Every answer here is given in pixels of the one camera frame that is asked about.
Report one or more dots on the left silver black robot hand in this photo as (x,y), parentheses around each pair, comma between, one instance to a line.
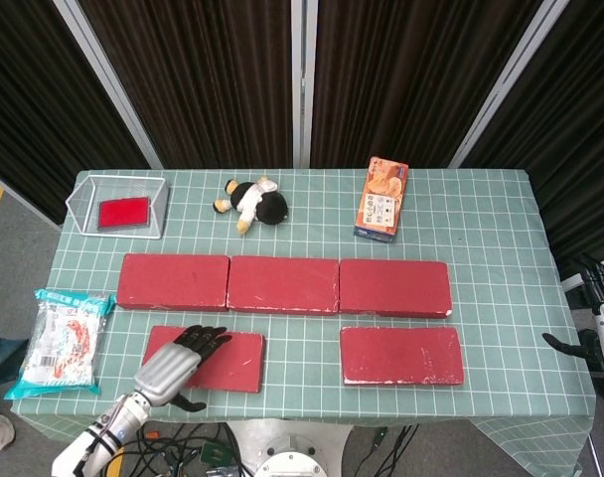
(165,367)

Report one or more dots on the red brick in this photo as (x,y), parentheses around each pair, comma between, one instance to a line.
(282,283)
(401,355)
(232,363)
(173,280)
(394,288)

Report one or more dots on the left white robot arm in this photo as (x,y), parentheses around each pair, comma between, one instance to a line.
(83,447)

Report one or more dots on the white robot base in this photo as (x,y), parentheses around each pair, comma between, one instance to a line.
(292,447)

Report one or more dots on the green circuit board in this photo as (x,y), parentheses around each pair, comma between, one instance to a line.
(215,453)

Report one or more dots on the teal snack bag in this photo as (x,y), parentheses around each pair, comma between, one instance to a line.
(58,348)

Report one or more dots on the clear plastic tray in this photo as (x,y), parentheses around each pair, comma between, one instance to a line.
(159,208)

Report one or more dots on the red ink pad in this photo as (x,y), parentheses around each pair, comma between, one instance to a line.
(124,212)

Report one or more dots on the blue jeans leg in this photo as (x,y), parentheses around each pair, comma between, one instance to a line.
(1,360)

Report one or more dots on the black white plush toy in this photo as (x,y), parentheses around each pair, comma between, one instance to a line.
(267,206)

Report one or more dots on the green checkered tablecloth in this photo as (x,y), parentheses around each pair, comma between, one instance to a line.
(302,233)

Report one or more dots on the orange biscuit box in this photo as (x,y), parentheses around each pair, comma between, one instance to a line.
(381,199)

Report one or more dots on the grey partition base rail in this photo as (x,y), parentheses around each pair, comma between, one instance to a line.
(19,196)
(572,283)

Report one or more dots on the grey partition post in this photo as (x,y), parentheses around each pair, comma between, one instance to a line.
(303,74)
(108,74)
(510,74)

